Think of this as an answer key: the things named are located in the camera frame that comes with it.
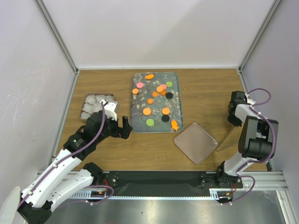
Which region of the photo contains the brown translucent box lid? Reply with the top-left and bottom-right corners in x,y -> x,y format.
173,123 -> 219,165

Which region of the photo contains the orange flower cookie centre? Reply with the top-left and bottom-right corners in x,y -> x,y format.
152,91 -> 159,98

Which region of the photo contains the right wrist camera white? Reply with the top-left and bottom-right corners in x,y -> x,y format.
245,93 -> 256,105

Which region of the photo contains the orange fish cookie bottom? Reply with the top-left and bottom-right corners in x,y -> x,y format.
171,120 -> 180,131

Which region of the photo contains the black round cookie top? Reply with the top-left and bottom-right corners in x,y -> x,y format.
165,92 -> 173,99

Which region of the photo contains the floral patterned metal tray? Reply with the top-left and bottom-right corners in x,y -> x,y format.
130,72 -> 184,133

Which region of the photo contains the clear box with paper cups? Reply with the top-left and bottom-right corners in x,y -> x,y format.
79,93 -> 116,120

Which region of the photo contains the green round cookie bottom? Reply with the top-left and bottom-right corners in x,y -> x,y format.
146,119 -> 155,126

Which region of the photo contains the pink round cookie left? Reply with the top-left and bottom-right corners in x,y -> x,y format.
136,82 -> 144,89

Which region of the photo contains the green round cookie top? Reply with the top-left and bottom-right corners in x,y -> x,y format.
165,81 -> 173,87

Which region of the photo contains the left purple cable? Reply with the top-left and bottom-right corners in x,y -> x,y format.
17,100 -> 115,210

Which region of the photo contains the green round cookie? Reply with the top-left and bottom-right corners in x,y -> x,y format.
146,119 -> 155,126
165,81 -> 173,87

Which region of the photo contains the aluminium frame rail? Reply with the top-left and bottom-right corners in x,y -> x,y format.
58,169 -> 288,200

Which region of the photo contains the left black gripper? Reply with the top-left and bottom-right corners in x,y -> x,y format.
95,113 -> 132,144

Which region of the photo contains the orange fish cookie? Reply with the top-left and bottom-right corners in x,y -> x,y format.
171,120 -> 180,131
145,74 -> 154,80

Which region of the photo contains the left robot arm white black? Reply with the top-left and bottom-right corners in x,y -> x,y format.
17,111 -> 133,224

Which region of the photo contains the small orange flower cookie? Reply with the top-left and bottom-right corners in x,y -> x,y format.
147,98 -> 154,105

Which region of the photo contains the purple cable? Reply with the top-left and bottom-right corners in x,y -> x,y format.
17,100 -> 115,210
219,88 -> 278,206

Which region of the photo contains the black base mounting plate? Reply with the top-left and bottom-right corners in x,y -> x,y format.
92,171 -> 243,199

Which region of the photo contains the orange fish cookie top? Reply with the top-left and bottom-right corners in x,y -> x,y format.
145,74 -> 154,80

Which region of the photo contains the orange round cookie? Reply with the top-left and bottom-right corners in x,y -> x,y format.
143,108 -> 151,116
162,107 -> 170,115
156,85 -> 164,93

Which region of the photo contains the dark orange cookie under stack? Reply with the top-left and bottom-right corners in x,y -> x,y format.
160,91 -> 167,96

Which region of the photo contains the orange round cookie stacked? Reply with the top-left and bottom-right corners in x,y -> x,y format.
156,85 -> 164,93

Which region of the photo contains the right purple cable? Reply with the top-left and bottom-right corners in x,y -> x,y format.
219,88 -> 278,206

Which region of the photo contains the black round cookie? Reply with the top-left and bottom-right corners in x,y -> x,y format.
165,92 -> 173,99
161,114 -> 170,122

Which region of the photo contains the black round cookie bottom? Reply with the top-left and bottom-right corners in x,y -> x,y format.
161,114 -> 170,122

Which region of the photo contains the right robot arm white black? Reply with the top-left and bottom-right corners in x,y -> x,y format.
215,91 -> 279,188

